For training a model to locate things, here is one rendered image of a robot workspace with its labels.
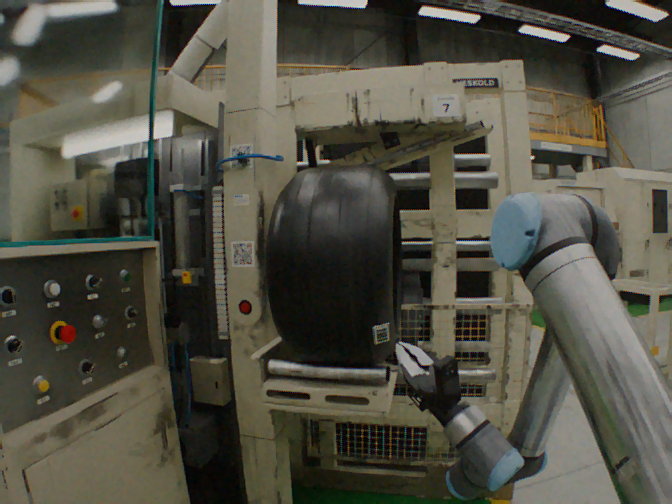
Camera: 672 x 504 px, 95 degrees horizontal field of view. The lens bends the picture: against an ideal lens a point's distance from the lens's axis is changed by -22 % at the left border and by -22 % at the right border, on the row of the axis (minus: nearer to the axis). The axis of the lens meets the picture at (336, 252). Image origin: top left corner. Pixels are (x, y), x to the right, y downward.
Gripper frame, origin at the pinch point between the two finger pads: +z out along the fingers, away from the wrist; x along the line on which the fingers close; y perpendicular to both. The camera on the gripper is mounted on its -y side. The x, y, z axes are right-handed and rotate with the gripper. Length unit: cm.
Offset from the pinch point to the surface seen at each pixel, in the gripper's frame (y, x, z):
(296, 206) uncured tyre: -17.0, -5.5, 36.3
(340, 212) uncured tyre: -18.3, 1.2, 27.5
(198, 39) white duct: -36, 3, 140
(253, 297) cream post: 15.0, -19.2, 42.2
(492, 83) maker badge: -22, 101, 64
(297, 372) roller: 21.5, -18.8, 17.1
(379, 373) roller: 17.0, -1.8, 3.2
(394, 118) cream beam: -17, 45, 61
